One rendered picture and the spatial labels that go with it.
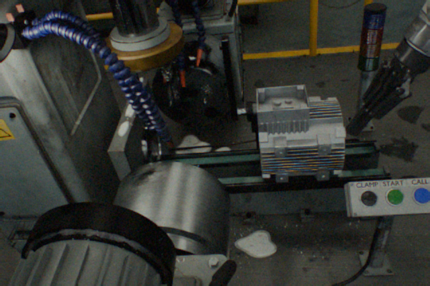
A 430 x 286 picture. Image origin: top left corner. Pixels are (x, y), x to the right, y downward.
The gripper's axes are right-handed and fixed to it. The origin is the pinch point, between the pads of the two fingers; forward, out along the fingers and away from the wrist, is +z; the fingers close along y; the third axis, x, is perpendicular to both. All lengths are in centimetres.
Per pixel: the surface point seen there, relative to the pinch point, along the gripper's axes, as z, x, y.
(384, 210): 4.4, 3.1, 21.5
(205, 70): 17.0, -32.9, -27.1
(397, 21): 41, 150, -283
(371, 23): -11.9, 5.1, -33.4
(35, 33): 1, -68, 10
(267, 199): 31.6, -7.2, 1.0
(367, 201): 4.5, -0.6, 20.5
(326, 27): 73, 95, -284
